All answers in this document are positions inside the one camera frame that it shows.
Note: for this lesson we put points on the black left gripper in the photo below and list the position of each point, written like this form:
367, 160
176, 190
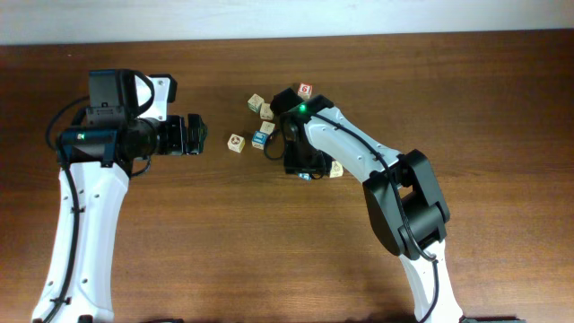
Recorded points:
195, 132

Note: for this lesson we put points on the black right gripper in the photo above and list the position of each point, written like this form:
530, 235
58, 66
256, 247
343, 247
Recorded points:
302, 163

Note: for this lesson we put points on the wooden block number 2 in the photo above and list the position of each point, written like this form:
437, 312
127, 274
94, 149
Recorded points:
337, 170

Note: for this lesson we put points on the wooden block blue letter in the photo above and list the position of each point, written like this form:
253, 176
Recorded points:
258, 140

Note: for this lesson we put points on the wooden block ring picture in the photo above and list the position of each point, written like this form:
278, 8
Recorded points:
236, 143

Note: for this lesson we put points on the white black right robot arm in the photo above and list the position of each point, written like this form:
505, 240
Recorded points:
407, 210

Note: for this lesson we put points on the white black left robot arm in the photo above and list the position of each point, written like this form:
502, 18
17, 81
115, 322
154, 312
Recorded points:
122, 120

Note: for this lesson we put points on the wooden block red A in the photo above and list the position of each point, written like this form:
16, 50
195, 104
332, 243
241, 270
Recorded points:
267, 127

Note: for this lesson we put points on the wooden block yellow letter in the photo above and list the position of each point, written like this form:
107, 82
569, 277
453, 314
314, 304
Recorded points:
265, 112

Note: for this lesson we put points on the wooden block red 6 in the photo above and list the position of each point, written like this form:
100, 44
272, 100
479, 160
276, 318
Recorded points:
305, 91

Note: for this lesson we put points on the wooden block far plain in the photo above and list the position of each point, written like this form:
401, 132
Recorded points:
255, 103

